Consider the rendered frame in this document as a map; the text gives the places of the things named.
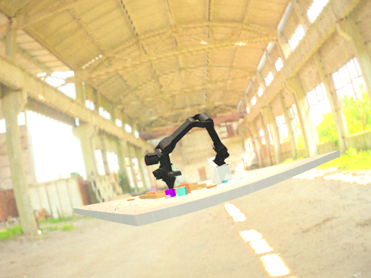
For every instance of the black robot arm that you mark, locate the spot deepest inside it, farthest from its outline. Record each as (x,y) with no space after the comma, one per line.
(168,144)

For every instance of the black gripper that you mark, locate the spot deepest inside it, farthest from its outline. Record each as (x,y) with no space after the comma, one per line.
(169,177)

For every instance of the pale yellow square board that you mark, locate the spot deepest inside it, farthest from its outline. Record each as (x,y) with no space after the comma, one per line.
(161,193)

